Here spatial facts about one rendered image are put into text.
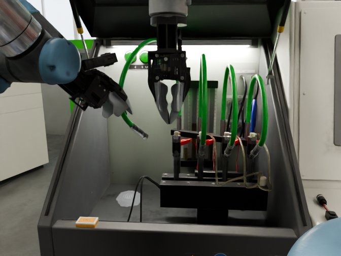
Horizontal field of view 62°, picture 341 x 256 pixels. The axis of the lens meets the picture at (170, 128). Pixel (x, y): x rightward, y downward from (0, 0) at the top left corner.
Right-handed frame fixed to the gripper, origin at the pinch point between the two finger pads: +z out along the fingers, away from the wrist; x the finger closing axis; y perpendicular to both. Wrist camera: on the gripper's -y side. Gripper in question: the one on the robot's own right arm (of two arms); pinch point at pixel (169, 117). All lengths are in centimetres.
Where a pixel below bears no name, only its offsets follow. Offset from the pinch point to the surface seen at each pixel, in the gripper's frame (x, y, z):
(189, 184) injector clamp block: 4.7, -24.5, 26.4
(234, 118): 16.0, -12.9, 2.6
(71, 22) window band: -202, -448, -77
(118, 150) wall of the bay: -26, -56, 26
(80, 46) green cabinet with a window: -132, -297, -29
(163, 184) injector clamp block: -3.6, -23.5, 26.5
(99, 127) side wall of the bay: -31, -46, 14
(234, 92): 16.0, -15.8, -3.8
